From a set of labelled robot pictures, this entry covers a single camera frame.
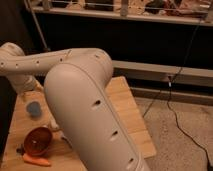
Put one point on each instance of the wooden table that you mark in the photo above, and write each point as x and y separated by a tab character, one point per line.
60	155

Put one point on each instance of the orange bowl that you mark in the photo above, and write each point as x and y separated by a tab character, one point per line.
37	141

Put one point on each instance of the blue ceramic cup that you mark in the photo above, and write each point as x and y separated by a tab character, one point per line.
34	109

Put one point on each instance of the wooden shelf ledge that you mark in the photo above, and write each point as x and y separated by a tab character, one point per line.
118	16

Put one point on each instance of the metal stand pole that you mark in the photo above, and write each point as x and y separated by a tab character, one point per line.
45	47

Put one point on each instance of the orange carrot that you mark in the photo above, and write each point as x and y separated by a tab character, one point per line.
36	160

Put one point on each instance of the blue sponge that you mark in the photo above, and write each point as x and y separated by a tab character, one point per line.
63	137

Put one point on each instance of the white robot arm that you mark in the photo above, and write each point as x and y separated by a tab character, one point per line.
74	89

